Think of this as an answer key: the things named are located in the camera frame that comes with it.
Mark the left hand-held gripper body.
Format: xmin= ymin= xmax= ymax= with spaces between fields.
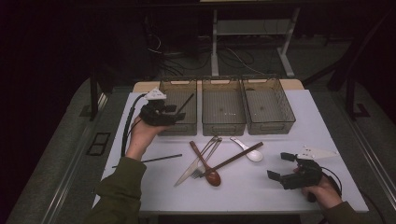
xmin=138 ymin=87 xmax=179 ymax=127

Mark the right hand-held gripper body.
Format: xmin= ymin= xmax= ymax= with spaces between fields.
xmin=279 ymin=145 xmax=340 ymax=191

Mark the smoky clear plastic bin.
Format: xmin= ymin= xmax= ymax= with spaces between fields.
xmin=201 ymin=77 xmax=248 ymax=137
xmin=152 ymin=78 xmax=199 ymax=137
xmin=241 ymin=76 xmax=297 ymax=136

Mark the black chopstick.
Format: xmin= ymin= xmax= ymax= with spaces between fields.
xmin=175 ymin=92 xmax=196 ymax=117
xmin=111 ymin=153 xmax=184 ymax=169

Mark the white ceramic soup spoon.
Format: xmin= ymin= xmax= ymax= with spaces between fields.
xmin=229 ymin=136 xmax=264 ymax=163

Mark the steel table knife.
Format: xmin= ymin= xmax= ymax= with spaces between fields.
xmin=173 ymin=135 xmax=219 ymax=188

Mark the brown wooden spoon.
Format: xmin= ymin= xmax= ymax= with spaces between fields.
xmin=189 ymin=140 xmax=222 ymax=188

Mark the person's left hand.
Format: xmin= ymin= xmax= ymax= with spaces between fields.
xmin=125 ymin=116 xmax=172 ymax=161

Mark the person's right hand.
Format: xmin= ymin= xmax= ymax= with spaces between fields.
xmin=301 ymin=175 xmax=344 ymax=210

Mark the black metal stand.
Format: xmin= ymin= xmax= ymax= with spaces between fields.
xmin=89 ymin=66 xmax=108 ymax=122
xmin=345 ymin=74 xmax=372 ymax=121

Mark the wooden table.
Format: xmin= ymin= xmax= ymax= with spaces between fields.
xmin=133 ymin=78 xmax=305 ymax=93

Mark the left hand-held gripper black cable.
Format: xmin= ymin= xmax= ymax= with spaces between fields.
xmin=120 ymin=92 xmax=148 ymax=158

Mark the hand-held gripper black cable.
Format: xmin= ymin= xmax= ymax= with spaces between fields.
xmin=120 ymin=92 xmax=148 ymax=158
xmin=321 ymin=166 xmax=344 ymax=198

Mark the right hand-held gripper black cable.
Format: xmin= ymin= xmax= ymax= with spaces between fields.
xmin=321 ymin=166 xmax=344 ymax=198

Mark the black floor cable bundle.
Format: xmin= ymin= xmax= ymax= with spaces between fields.
xmin=146 ymin=31 xmax=216 ymax=77

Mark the metal floor rail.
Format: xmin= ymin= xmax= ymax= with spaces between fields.
xmin=39 ymin=92 xmax=110 ymax=224
xmin=341 ymin=113 xmax=396 ymax=203

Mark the white metal rack frame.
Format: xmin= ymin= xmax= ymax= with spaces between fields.
xmin=210 ymin=7 xmax=302 ymax=78

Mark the white floor cable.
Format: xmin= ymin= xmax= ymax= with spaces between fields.
xmin=226 ymin=46 xmax=266 ymax=77

